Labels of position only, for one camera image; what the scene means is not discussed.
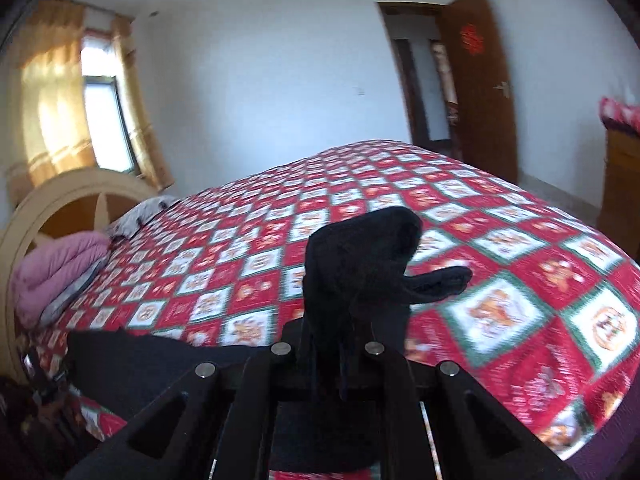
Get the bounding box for wooden cabinet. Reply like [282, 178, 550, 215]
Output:
[597, 127, 640, 262]

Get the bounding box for narrow yellow curtain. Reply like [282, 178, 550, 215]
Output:
[110, 17, 174, 191]

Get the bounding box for cream wooden headboard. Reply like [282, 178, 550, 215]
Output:
[0, 168, 162, 386]

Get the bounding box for folded pink quilt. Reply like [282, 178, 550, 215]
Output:
[12, 233, 112, 329]

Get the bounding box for wide yellow curtain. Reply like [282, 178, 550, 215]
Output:
[5, 2, 97, 202]

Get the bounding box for red cloth bundle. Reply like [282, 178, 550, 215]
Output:
[598, 95, 640, 134]

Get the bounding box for brown door frame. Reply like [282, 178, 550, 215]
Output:
[377, 1, 467, 159]

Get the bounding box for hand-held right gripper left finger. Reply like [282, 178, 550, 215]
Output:
[65, 319, 315, 480]

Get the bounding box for patterned white pillow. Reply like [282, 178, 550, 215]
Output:
[105, 195, 181, 241]

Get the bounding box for brown wooden door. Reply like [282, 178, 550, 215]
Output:
[439, 0, 519, 184]

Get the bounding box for window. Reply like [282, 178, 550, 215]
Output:
[80, 32, 142, 176]

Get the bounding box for red printed bedsheet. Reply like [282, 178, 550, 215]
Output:
[25, 140, 640, 480]

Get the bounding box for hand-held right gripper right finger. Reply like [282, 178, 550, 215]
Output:
[349, 341, 577, 480]

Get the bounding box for black pants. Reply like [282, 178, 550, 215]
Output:
[65, 206, 474, 474]

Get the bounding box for red paper door decoration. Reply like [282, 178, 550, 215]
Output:
[459, 23, 484, 51]

